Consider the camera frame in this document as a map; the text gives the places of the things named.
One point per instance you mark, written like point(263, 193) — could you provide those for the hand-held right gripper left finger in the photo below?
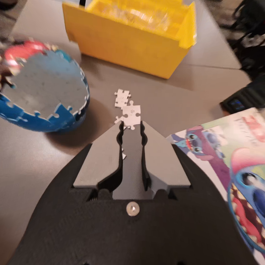
point(99, 159)

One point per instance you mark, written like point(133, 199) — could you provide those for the black metal stand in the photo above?
point(252, 62)

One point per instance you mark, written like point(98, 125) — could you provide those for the clear plastic bag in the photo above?
point(140, 16)

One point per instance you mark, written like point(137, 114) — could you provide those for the colourful cartoon puzzle box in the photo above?
point(227, 165)

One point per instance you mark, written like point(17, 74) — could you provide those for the yellow plastic bin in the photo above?
point(124, 47)

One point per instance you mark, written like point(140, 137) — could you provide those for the black charger case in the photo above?
point(244, 97)

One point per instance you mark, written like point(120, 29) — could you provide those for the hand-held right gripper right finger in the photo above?
point(163, 161)

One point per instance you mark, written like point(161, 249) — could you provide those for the white puzzle piece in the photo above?
point(123, 155)
point(131, 113)
point(119, 120)
point(122, 98)

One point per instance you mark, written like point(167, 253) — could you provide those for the blue puzzle ball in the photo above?
point(47, 82)

